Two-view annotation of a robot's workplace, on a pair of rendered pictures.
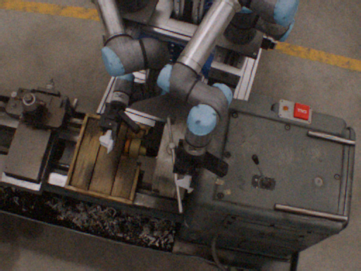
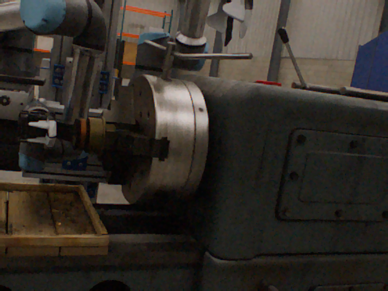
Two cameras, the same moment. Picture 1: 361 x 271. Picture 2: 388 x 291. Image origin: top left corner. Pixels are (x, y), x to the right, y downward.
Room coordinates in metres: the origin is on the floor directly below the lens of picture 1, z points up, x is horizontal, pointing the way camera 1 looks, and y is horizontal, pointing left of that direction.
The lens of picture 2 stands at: (-0.31, 0.40, 1.25)
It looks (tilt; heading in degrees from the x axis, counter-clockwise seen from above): 9 degrees down; 337
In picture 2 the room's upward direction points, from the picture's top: 8 degrees clockwise
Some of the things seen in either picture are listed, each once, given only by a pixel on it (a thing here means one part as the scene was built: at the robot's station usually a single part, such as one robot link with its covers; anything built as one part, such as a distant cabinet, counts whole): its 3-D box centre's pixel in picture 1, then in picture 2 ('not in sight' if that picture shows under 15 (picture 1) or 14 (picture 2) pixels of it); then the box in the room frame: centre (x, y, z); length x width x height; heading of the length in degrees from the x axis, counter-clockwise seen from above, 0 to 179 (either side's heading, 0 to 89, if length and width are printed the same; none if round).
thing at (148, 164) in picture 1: (149, 173); (134, 143); (0.56, 0.10, 1.09); 0.12 x 0.11 x 0.05; 178
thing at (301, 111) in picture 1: (301, 111); (268, 84); (0.86, -0.44, 1.26); 0.06 x 0.06 x 0.02; 88
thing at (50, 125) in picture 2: (106, 140); (41, 126); (0.66, 0.29, 1.09); 0.09 x 0.06 x 0.03; 178
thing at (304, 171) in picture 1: (271, 175); (282, 156); (0.65, -0.38, 1.06); 0.59 x 0.48 x 0.39; 88
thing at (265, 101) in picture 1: (259, 104); not in sight; (0.86, -0.27, 1.24); 0.09 x 0.08 x 0.03; 88
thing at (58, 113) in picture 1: (41, 116); not in sight; (0.75, 0.61, 0.99); 0.20 x 0.10 x 0.05; 88
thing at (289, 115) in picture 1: (293, 113); not in sight; (0.86, -0.42, 1.23); 0.13 x 0.08 x 0.05; 88
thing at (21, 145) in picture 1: (34, 132); not in sight; (0.69, 0.64, 0.95); 0.43 x 0.17 x 0.05; 178
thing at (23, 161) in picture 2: (128, 94); (38, 150); (0.93, 0.26, 0.97); 0.11 x 0.08 x 0.11; 117
